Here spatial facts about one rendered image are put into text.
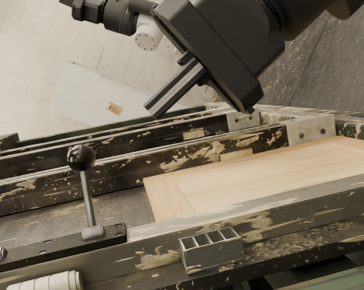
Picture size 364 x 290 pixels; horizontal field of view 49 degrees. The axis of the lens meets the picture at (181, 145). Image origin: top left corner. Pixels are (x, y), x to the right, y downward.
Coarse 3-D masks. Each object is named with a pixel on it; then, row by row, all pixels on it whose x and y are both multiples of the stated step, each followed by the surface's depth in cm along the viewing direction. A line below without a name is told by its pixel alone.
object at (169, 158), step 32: (256, 128) 98; (288, 128) 95; (320, 128) 96; (96, 160) 94; (128, 160) 89; (160, 160) 91; (192, 160) 92; (0, 192) 86; (32, 192) 87; (64, 192) 88; (96, 192) 89
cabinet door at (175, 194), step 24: (312, 144) 92; (336, 144) 88; (360, 144) 83; (192, 168) 91; (216, 168) 87; (240, 168) 84; (264, 168) 80; (288, 168) 77; (312, 168) 74; (336, 168) 71; (360, 168) 68; (168, 192) 74; (192, 192) 72; (216, 192) 70; (240, 192) 67; (264, 192) 65; (168, 216) 61
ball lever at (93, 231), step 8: (80, 144) 53; (72, 152) 52; (80, 152) 52; (88, 152) 52; (72, 160) 52; (80, 160) 51; (88, 160) 52; (72, 168) 52; (80, 168) 52; (88, 168) 52; (88, 184) 52; (88, 192) 51; (88, 200) 51; (88, 208) 50; (88, 216) 50; (88, 224) 50; (96, 224) 50; (88, 232) 49; (96, 232) 49
